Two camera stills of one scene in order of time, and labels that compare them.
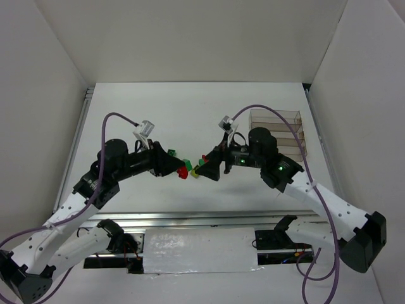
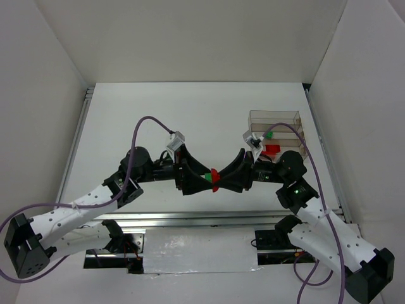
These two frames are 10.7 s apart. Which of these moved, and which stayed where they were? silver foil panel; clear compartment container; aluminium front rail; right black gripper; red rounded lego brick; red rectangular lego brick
Moved: right black gripper; red rounded lego brick; red rectangular lego brick
Stayed: clear compartment container; aluminium front rail; silver foil panel
